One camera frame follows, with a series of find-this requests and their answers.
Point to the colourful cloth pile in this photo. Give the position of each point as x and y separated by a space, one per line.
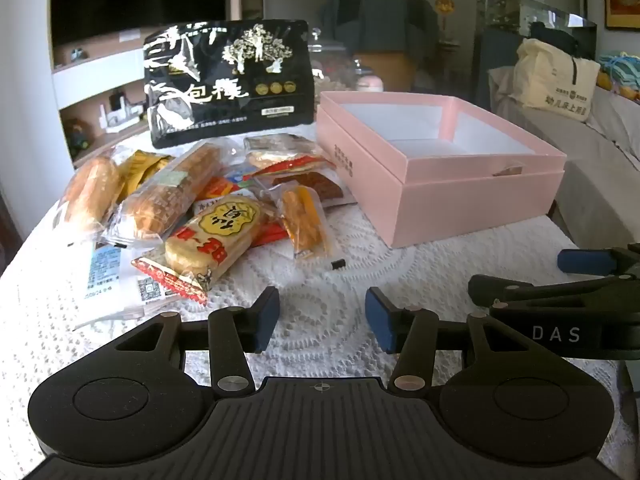
622 72

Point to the yellow red rice cracker packet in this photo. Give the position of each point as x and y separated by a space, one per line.
215 240

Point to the white blue-label snack packet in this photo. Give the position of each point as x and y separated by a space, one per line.
107 270

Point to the small blue white packet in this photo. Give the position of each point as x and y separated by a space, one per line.
240 181

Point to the dark brown snack packet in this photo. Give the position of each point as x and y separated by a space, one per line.
320 185

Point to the small pink jar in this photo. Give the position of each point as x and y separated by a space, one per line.
368 83

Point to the pink cardboard box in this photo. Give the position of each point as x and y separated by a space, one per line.
450 195

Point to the small black clip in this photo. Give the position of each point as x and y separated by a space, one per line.
338 263

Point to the long grid-top bread packet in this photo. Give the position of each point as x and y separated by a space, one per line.
170 190

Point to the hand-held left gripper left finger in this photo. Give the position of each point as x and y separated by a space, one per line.
267 320

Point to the beige tote bag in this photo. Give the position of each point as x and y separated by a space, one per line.
555 82

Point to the glass fish tank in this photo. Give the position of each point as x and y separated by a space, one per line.
540 5

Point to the clear glass jar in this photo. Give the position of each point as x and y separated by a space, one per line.
332 60

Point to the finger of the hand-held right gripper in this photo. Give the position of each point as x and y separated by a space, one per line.
585 260
525 294

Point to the red label cracker packet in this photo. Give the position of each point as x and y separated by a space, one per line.
285 156

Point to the white lace tablecloth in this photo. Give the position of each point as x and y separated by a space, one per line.
400 270

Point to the round bread packet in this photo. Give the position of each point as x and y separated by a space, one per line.
92 190

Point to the blue grey hanging clothing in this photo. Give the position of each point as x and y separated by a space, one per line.
380 22

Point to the orange stick snack packet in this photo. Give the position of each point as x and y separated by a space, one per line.
302 220

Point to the yellow snack packet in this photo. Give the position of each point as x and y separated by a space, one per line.
142 167

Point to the large black snack bag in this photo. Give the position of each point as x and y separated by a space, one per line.
225 85

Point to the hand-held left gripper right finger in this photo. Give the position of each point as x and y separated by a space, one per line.
380 322

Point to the grey sofa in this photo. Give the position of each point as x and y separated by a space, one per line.
595 160

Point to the white wooden wall cabinet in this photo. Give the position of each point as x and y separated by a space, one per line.
95 95

